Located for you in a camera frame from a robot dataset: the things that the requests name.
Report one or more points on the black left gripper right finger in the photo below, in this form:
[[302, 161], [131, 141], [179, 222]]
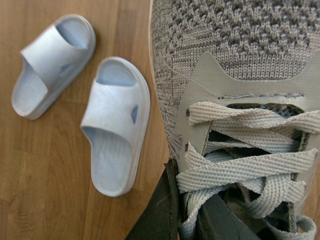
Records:
[[216, 221]]

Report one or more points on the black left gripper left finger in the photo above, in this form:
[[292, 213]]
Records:
[[162, 216]]

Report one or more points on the grey knit sneaker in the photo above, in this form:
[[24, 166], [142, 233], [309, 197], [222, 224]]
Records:
[[238, 86]]

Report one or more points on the light blue slide sandal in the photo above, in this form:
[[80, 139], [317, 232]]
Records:
[[115, 122], [51, 63]]

